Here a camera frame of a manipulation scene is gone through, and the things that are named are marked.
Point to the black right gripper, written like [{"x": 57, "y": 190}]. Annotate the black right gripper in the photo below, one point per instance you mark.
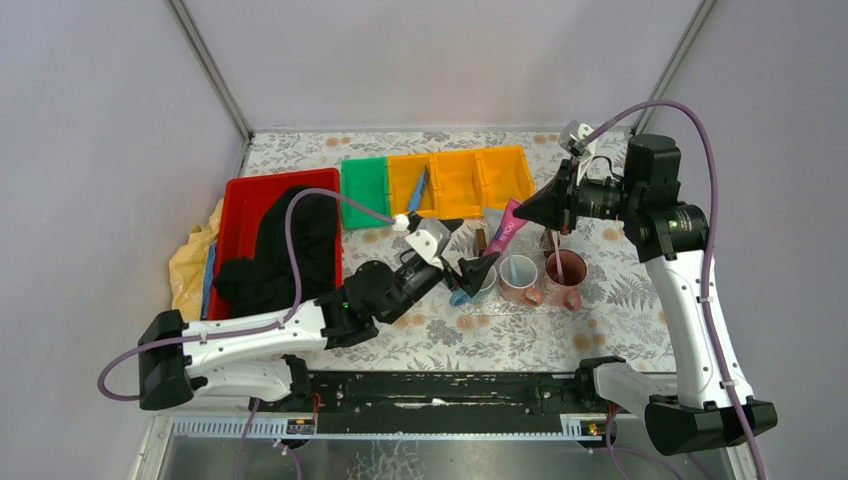
[{"x": 551, "y": 206}]

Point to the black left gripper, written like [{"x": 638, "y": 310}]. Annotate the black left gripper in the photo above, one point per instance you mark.
[{"x": 448, "y": 269}]

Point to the pink toothpaste tube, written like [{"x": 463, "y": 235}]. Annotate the pink toothpaste tube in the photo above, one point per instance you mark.
[{"x": 511, "y": 225}]

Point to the blue ceramic mug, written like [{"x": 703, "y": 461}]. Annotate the blue ceramic mug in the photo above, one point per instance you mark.
[{"x": 460, "y": 297}]

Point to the blue toothpaste tube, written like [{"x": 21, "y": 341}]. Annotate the blue toothpaste tube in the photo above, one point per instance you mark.
[{"x": 416, "y": 197}]

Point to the floral orange-handled mug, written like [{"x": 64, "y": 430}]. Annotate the floral orange-handled mug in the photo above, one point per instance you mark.
[{"x": 526, "y": 291}]

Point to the pink pumpkin-face mug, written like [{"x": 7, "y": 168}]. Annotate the pink pumpkin-face mug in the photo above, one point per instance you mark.
[{"x": 567, "y": 296}]

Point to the white toothpaste tube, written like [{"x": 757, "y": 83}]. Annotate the white toothpaste tube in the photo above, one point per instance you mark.
[{"x": 493, "y": 218}]

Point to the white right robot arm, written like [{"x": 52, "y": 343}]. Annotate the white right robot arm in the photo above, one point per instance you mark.
[{"x": 712, "y": 405}]

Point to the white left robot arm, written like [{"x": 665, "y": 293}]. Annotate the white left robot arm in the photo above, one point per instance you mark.
[{"x": 258, "y": 356}]

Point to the yellow bin with toothpaste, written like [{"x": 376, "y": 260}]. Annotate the yellow bin with toothpaste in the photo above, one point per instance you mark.
[{"x": 404, "y": 173}]

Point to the red plastic tray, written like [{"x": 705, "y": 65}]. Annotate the red plastic tray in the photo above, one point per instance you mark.
[{"x": 246, "y": 201}]

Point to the yellow bin with mugs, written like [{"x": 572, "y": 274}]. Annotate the yellow bin with mugs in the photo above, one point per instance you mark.
[{"x": 504, "y": 175}]

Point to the yellow bin with toothbrushes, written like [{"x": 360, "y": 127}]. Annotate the yellow bin with toothbrushes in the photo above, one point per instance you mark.
[{"x": 458, "y": 187}]

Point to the green plastic bin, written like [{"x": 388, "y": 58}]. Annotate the green plastic bin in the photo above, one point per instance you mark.
[{"x": 365, "y": 181}]

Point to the black cloth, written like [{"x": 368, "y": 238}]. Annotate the black cloth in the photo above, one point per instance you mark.
[{"x": 304, "y": 249}]

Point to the blue cloth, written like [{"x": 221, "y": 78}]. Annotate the blue cloth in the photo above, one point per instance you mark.
[{"x": 207, "y": 280}]

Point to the yellow cloth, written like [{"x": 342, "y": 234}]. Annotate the yellow cloth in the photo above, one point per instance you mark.
[{"x": 185, "y": 267}]

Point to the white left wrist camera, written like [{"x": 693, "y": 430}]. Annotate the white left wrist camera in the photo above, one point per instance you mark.
[{"x": 428, "y": 238}]

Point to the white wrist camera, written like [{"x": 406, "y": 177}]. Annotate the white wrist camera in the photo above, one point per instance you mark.
[
  {"x": 428, "y": 238},
  {"x": 572, "y": 139}
]

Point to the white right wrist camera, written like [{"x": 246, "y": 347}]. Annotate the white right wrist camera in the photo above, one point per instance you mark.
[{"x": 572, "y": 139}]

